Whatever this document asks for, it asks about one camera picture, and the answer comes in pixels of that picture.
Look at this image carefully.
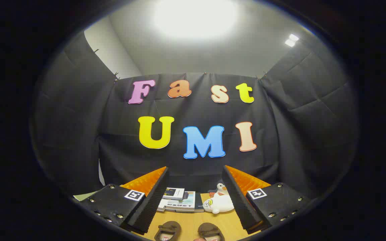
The brown fuzzy slipper shoe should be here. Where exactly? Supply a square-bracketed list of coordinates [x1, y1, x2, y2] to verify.
[154, 221, 182, 241]
[198, 223, 225, 241]

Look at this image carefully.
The book with pale landscape cover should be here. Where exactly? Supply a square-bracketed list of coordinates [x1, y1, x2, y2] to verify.
[166, 191, 197, 212]

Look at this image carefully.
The dark book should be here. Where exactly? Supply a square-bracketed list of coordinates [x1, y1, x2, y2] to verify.
[193, 192, 204, 213]

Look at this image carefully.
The white plush toy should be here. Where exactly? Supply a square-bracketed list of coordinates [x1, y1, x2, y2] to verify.
[202, 195, 235, 215]

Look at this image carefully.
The plain white book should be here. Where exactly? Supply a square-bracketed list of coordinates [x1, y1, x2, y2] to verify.
[157, 199, 177, 211]

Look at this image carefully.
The penguin plush toy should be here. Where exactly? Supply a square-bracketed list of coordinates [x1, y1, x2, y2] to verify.
[208, 182, 229, 198]

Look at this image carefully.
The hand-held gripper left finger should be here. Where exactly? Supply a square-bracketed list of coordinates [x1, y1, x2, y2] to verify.
[79, 166, 170, 235]

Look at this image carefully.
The black backdrop cloth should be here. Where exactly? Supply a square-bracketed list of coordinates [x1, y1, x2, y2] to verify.
[32, 32, 359, 201]

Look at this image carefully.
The book with blue photo cover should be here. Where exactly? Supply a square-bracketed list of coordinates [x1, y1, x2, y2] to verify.
[162, 187, 185, 200]

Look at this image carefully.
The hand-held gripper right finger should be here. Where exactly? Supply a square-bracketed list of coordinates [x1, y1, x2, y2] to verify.
[221, 165, 314, 235]

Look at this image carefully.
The small ceiling spot light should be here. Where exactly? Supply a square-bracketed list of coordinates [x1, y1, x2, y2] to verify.
[284, 33, 300, 47]

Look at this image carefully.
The pale green fabric storage box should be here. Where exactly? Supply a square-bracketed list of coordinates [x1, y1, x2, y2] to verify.
[73, 190, 103, 202]

